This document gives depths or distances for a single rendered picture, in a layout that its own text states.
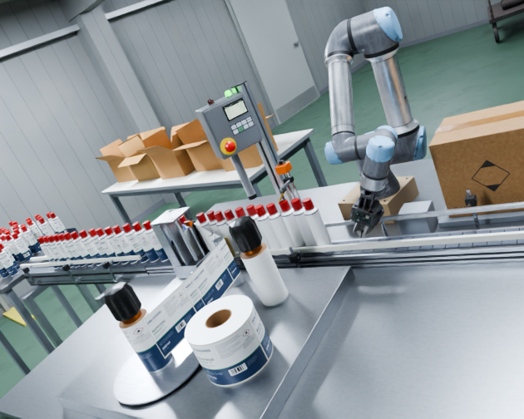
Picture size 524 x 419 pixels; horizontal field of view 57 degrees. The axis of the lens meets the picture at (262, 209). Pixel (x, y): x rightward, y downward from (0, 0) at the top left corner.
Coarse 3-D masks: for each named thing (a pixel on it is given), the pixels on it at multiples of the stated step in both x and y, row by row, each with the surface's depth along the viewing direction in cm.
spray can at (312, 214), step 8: (304, 200) 162; (304, 208) 163; (312, 208) 163; (312, 216) 163; (320, 216) 164; (312, 224) 164; (320, 224) 164; (312, 232) 166; (320, 232) 165; (320, 240) 166; (328, 240) 167
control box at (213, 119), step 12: (240, 96) 168; (204, 108) 169; (216, 108) 166; (204, 120) 167; (216, 120) 167; (240, 120) 170; (216, 132) 168; (228, 132) 169; (252, 132) 173; (216, 144) 170; (240, 144) 172; (252, 144) 174; (216, 156) 179; (228, 156) 171
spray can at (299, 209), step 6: (294, 204) 166; (300, 204) 166; (294, 210) 167; (300, 210) 166; (294, 216) 167; (300, 216) 166; (300, 222) 167; (306, 222) 167; (300, 228) 169; (306, 228) 168; (306, 234) 169; (312, 234) 169; (306, 240) 170; (312, 240) 170; (306, 246) 173
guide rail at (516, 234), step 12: (396, 240) 150; (408, 240) 147; (420, 240) 145; (432, 240) 143; (444, 240) 141; (456, 240) 139; (468, 240) 137; (480, 240) 135; (492, 240) 133; (276, 252) 178; (288, 252) 175; (312, 252) 169
